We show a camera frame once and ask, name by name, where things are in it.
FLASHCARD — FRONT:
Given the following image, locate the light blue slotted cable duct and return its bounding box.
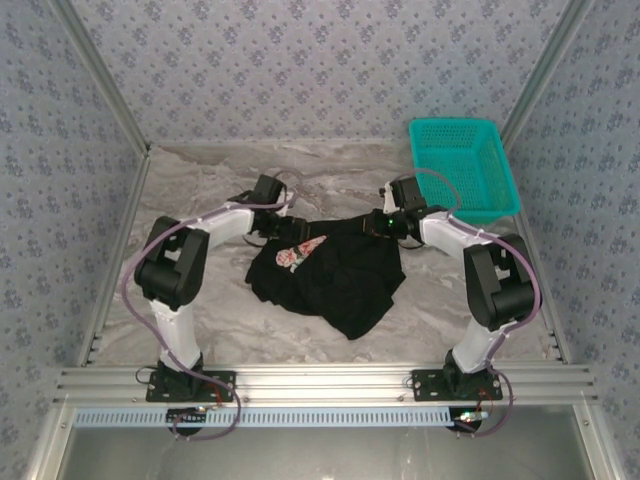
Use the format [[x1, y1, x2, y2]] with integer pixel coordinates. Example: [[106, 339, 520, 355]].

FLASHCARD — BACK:
[[73, 406, 454, 429]]

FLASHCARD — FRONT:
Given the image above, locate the black t-shirt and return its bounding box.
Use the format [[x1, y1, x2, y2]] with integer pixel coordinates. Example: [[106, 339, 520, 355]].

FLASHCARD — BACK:
[[243, 215, 407, 342]]

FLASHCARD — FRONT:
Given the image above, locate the grey metal shelf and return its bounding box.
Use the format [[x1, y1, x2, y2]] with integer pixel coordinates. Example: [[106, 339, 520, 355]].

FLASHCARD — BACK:
[[27, 402, 624, 480]]

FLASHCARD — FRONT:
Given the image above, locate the small black control board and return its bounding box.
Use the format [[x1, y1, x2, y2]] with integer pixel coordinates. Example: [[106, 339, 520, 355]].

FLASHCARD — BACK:
[[452, 407, 490, 432], [166, 407, 209, 426]]

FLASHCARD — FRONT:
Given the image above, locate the aluminium side rail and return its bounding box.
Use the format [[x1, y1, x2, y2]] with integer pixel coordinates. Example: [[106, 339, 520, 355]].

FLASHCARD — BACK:
[[499, 142, 574, 365], [77, 147, 154, 369]]

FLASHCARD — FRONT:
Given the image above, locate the aluminium frame post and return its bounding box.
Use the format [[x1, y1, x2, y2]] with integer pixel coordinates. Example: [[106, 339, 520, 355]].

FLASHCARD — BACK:
[[499, 0, 599, 146], [47, 0, 152, 156]]

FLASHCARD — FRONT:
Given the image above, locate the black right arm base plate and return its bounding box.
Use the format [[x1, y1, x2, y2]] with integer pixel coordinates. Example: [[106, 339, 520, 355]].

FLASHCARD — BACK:
[[412, 369, 504, 402]]

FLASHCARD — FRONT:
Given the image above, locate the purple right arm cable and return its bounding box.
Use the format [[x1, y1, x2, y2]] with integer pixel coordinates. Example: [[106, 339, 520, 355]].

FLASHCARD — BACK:
[[394, 167, 544, 439]]

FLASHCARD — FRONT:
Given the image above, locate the teal plastic basket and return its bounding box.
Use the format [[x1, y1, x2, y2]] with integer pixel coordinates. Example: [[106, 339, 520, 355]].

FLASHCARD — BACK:
[[408, 117, 519, 225]]

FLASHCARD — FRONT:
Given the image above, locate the aluminium frame rail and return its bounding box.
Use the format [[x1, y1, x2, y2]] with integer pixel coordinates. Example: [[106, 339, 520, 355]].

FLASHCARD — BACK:
[[52, 364, 599, 405]]

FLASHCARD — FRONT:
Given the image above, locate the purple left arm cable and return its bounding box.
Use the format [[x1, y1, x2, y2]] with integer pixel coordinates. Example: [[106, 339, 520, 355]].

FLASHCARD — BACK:
[[121, 169, 301, 442]]

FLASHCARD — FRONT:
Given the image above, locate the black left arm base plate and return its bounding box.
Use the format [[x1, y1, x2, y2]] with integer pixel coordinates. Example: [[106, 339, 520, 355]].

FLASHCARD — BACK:
[[145, 369, 237, 402]]

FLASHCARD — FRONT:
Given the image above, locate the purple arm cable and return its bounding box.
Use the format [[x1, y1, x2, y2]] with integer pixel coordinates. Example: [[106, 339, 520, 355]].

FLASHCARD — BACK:
[[121, 169, 301, 442], [394, 167, 544, 439]]

